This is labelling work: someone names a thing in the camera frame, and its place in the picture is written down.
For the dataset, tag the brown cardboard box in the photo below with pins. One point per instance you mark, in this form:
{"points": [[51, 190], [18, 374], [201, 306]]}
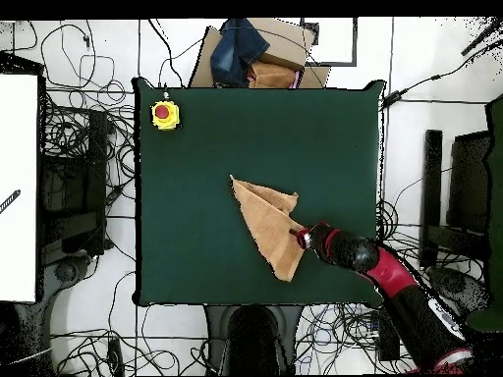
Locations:
{"points": [[287, 43]]}

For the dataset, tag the black pedestal foot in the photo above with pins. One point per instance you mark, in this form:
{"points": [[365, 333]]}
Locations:
{"points": [[452, 280], [65, 271]]}

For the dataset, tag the black power strip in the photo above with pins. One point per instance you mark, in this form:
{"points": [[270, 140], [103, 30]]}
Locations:
{"points": [[387, 351], [116, 357]]}

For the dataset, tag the black stand base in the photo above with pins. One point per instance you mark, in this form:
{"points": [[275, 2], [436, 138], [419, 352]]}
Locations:
{"points": [[96, 157], [432, 176]]}

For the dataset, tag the black tripod leg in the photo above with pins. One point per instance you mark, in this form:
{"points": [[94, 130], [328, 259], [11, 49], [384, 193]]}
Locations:
{"points": [[481, 37]]}

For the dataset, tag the dark green table cloth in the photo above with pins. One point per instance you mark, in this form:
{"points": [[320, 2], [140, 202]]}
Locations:
{"points": [[496, 196], [216, 157]]}

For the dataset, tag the orange terry towel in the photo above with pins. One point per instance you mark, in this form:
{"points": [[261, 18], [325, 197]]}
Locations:
{"points": [[267, 220]]}

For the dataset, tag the black striped rod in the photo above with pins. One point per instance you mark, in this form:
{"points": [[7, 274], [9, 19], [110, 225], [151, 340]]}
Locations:
{"points": [[10, 201]]}

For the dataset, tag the folded orange towel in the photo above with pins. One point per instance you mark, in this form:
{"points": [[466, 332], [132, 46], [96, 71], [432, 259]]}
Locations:
{"points": [[271, 74]]}

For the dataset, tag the blue jeans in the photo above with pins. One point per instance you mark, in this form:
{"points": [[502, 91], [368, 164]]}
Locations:
{"points": [[235, 51]]}

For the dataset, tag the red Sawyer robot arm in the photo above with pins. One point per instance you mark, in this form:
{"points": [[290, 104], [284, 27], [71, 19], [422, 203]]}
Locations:
{"points": [[389, 273]]}

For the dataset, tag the yellow emergency stop button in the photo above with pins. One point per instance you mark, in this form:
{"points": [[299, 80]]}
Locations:
{"points": [[165, 116]]}

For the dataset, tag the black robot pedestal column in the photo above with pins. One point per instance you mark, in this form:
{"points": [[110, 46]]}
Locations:
{"points": [[253, 341]]}

